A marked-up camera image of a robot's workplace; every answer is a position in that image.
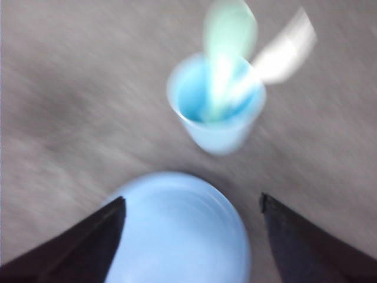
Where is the white plastic fork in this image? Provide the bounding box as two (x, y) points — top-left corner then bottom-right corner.
(220, 7), (317, 117)

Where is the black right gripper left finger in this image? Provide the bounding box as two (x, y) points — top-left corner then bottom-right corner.
(1, 197), (126, 282)

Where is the blue plastic plate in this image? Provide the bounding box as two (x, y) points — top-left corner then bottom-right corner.
(105, 172), (252, 282)

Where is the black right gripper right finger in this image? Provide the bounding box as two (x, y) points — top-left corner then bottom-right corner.
(260, 193), (376, 282)

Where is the light blue plastic cup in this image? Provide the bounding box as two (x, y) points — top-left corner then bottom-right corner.
(167, 53), (266, 156)

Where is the mint green plastic spoon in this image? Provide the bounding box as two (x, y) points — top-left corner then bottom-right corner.
(203, 1), (257, 122)

